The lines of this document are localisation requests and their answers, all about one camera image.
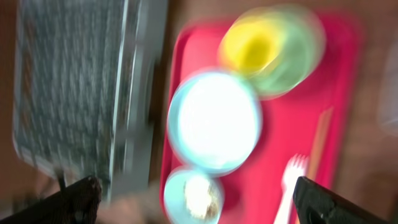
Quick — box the light green bowl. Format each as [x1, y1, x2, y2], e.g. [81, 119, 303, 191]
[249, 4, 326, 98]

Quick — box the grey dishwasher rack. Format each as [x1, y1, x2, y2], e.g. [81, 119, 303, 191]
[13, 0, 168, 201]

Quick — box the large light blue plate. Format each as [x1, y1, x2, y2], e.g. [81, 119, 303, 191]
[167, 70, 263, 176]

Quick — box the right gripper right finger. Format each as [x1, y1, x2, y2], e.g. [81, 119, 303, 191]
[293, 177, 388, 224]

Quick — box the leftover rice with scraps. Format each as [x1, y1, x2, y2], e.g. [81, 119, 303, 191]
[183, 176, 220, 220]

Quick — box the yellow plastic cup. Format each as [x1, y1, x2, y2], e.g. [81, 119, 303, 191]
[218, 16, 286, 77]

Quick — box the white plastic fork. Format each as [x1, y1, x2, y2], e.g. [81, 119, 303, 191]
[274, 154, 308, 224]

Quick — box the red plastic tray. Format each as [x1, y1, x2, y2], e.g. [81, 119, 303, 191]
[159, 11, 362, 223]

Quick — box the wooden chopstick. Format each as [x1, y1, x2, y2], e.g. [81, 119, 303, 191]
[306, 107, 333, 180]

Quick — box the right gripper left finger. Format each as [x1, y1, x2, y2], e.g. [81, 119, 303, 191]
[1, 175, 102, 224]

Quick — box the small light blue bowl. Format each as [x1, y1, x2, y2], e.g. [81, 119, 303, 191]
[163, 166, 224, 224]

